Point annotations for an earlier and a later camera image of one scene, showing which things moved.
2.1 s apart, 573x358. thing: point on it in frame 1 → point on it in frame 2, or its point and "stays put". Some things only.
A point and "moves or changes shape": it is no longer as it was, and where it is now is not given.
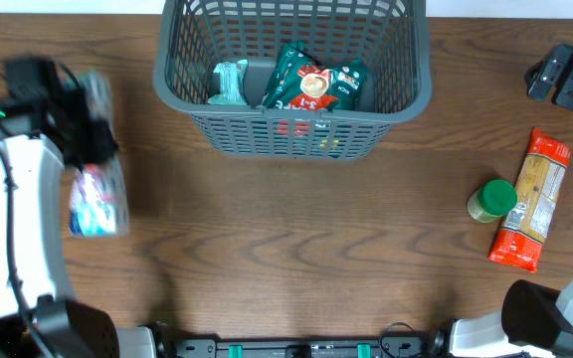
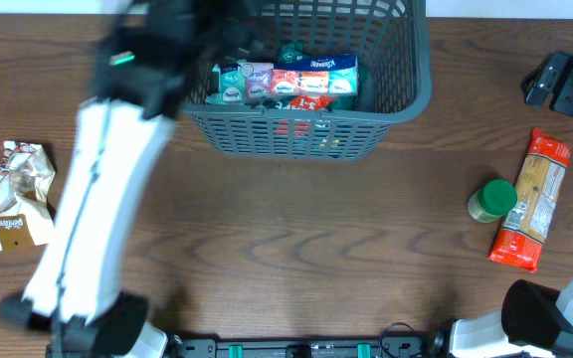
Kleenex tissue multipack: (98, 202) moves or changes shape
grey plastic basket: (392, 39) stays put
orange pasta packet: (519, 238) stays put
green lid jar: (496, 198) stays put
